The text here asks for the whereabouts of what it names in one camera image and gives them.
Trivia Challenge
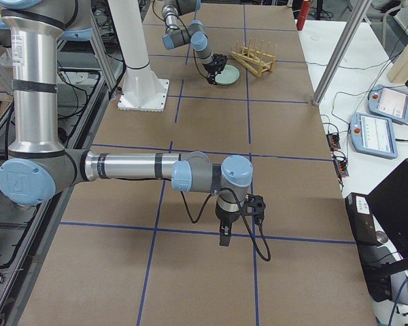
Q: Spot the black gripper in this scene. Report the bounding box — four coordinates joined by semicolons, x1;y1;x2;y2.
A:
203;60;218;85
215;204;240;247

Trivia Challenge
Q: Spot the light green plate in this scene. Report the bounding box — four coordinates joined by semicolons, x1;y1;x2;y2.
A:
217;65;240;86

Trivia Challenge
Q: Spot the wooden dish rack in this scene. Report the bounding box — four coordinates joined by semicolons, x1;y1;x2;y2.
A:
229;38;277;77

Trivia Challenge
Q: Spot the red bottle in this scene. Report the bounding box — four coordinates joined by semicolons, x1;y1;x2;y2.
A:
296;0;311;31

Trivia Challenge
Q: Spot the near orange connector block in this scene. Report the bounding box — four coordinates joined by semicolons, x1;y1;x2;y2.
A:
331;149;349;178

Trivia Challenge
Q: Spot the orange connector block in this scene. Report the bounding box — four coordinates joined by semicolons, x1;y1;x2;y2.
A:
325;122;341;150
331;149;349;178

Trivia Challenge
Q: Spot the far orange connector block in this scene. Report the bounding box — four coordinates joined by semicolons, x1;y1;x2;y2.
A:
325;122;341;150

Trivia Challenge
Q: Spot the black computer box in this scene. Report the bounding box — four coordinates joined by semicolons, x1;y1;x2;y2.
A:
345;192;381;246

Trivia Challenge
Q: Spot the near teach pendant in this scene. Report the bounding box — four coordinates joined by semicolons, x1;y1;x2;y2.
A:
349;113;398;159

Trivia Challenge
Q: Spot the teach pendant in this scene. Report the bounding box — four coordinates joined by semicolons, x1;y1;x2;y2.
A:
349;113;398;159
368;84;408;124

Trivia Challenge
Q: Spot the black monitor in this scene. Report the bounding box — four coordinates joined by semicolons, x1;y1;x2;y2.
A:
364;158;408;302

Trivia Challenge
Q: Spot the far teach pendant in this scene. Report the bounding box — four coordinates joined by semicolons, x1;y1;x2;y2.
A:
368;84;408;124

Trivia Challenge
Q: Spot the wooden beam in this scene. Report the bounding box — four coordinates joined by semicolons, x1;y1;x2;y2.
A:
387;44;408;84

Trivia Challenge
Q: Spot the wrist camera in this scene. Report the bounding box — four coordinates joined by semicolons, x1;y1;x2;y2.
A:
213;54;227;74
242;194;266;219

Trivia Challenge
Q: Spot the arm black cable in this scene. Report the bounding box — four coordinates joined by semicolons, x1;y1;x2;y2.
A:
180;187;271;262

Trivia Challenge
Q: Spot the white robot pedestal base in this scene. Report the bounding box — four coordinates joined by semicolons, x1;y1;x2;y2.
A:
108;0;169;112

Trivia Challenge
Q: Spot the aluminium frame post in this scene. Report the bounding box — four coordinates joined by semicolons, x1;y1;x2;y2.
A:
312;0;371;106

